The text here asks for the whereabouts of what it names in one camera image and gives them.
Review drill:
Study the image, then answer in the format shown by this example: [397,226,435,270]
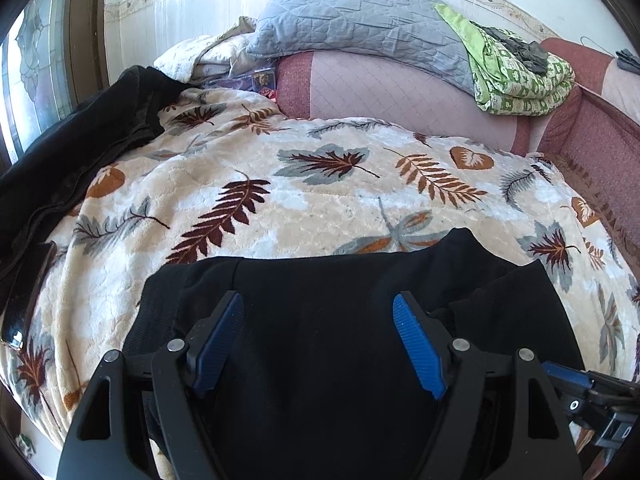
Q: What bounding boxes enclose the black pants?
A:
[124,229,584,479]

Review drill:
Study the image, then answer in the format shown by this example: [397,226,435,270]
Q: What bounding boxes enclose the dark cloth on sofa arm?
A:
[616,49,640,75]

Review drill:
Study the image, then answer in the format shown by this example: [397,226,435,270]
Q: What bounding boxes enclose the black smartphone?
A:
[1,242,56,351]

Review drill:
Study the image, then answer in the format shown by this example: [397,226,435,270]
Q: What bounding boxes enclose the black garment pile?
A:
[0,64,194,311]

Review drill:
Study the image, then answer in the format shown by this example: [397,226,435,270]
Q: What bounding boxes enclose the leaf pattern fleece blanket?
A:
[1,90,639,444]

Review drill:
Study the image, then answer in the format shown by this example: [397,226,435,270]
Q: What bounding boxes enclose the green patterned folded cloth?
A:
[435,3,575,116]

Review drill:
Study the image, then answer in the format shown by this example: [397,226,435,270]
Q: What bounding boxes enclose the dark grey cloth on green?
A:
[474,23,549,75]

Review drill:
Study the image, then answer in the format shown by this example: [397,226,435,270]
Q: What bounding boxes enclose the white patterned cloth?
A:
[153,16,276,84]

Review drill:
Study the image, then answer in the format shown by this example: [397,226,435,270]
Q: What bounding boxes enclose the grey quilted pillow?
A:
[246,0,474,94]

